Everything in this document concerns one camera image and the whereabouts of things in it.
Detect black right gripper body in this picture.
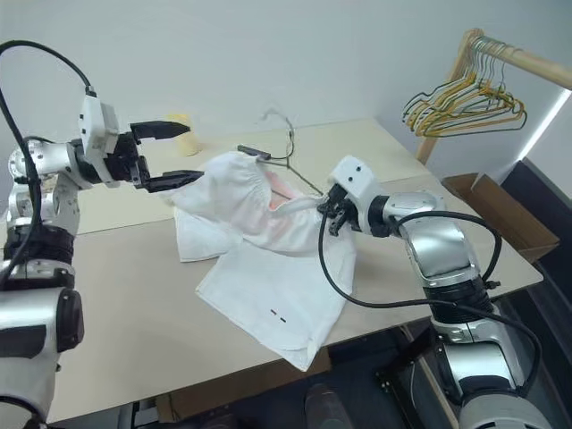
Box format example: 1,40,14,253
324,184,362,239

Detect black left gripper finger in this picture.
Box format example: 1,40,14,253
144,168,207,195
130,119,192,144

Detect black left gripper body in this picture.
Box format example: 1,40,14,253
100,129,152,192

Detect olive wire clothes hanger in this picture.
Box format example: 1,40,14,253
258,106,328,198

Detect white shirt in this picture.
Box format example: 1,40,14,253
172,150,359,373

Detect pale yellow cup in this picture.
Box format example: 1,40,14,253
165,111,201,157

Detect bundle of clothes hangers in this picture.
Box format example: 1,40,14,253
408,38,525,138

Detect brown cardboard box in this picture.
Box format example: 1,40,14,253
440,171,561,265

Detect hangers on rack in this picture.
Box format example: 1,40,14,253
404,38,529,135

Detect wooden clothes rack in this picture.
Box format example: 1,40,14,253
415,27,572,164

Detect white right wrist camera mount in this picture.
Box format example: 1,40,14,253
327,155,387,236

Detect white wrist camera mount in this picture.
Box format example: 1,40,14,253
327,155,387,236
79,94,122,156

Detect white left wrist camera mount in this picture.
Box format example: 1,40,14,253
79,94,122,156

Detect grey wire hanger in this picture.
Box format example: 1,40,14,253
401,38,515,130

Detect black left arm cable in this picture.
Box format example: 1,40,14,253
0,39,98,291

